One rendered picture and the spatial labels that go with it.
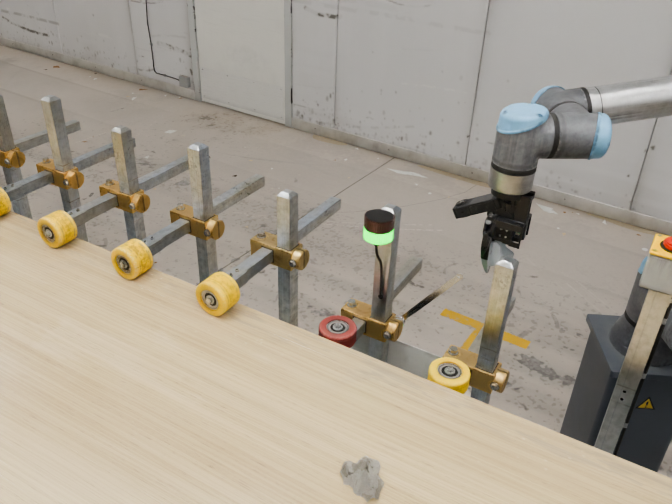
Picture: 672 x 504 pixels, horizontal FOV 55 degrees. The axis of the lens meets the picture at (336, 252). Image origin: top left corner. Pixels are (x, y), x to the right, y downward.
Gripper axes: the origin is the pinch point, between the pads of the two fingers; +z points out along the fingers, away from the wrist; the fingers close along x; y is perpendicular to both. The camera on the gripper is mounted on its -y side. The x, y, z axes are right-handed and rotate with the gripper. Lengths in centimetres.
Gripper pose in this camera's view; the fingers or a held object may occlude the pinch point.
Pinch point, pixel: (484, 266)
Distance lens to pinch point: 149.4
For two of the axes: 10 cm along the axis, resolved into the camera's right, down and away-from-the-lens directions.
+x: 4.9, -4.5, 7.5
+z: -0.3, 8.5, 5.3
